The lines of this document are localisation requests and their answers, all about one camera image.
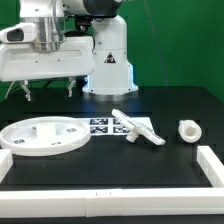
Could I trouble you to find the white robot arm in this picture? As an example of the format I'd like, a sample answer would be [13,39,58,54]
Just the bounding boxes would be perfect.
[0,0,138,101]

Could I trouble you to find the white fence bar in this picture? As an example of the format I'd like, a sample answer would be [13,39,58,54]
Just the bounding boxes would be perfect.
[0,149,13,183]
[196,146,224,188]
[0,188,224,218]

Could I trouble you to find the white cross table base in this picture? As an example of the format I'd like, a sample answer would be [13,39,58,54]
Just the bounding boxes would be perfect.
[112,109,165,146]

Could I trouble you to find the white round table top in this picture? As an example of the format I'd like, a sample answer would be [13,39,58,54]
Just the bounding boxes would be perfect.
[0,116,91,157]

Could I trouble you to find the grey camera cable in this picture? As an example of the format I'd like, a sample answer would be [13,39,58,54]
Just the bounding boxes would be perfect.
[4,81,18,100]

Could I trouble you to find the white fence bar front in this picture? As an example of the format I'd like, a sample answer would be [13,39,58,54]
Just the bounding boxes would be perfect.
[0,188,224,218]

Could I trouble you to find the white fence bar right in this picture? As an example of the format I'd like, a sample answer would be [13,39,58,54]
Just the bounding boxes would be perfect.
[196,146,224,188]

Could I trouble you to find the white fence bar left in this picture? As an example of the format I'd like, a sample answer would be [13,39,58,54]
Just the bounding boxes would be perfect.
[0,149,13,183]

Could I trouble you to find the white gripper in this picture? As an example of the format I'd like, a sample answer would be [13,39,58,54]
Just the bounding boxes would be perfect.
[0,35,96,102]

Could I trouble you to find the paper sheet with markers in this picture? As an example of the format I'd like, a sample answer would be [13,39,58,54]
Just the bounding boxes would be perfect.
[81,117,154,136]

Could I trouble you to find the black camera on stand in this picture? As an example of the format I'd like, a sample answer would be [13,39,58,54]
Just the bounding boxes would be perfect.
[64,13,94,89]

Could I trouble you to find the black cable at base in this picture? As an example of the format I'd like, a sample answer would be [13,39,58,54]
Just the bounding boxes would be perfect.
[33,79,84,89]

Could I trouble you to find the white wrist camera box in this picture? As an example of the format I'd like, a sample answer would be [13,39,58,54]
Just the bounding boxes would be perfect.
[0,22,37,43]

